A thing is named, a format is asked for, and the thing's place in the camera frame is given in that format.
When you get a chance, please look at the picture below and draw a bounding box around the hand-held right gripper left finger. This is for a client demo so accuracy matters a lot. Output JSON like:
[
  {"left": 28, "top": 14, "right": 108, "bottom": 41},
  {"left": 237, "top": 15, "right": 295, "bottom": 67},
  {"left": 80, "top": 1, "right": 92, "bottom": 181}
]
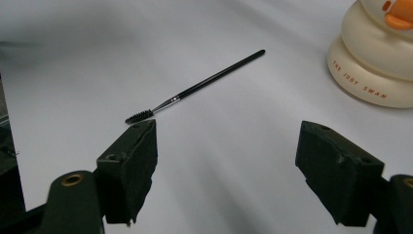
[{"left": 95, "top": 118, "right": 160, "bottom": 226}]

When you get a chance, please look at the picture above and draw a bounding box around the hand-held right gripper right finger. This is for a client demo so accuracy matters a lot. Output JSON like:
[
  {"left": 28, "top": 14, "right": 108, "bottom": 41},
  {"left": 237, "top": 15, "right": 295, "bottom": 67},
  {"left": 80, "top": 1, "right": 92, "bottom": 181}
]
[{"left": 294, "top": 120, "right": 386, "bottom": 228}]

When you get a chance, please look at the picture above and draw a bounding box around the cream ringed brush holder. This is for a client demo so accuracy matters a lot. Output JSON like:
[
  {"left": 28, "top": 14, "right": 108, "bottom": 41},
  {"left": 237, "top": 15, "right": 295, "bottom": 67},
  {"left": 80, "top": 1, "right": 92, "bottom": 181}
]
[{"left": 326, "top": 0, "right": 413, "bottom": 109}]

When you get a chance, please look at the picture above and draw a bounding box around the black spoolie brush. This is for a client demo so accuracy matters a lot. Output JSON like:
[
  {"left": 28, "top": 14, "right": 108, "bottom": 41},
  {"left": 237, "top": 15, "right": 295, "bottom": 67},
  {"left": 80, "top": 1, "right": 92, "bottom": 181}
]
[{"left": 125, "top": 49, "right": 266, "bottom": 126}]

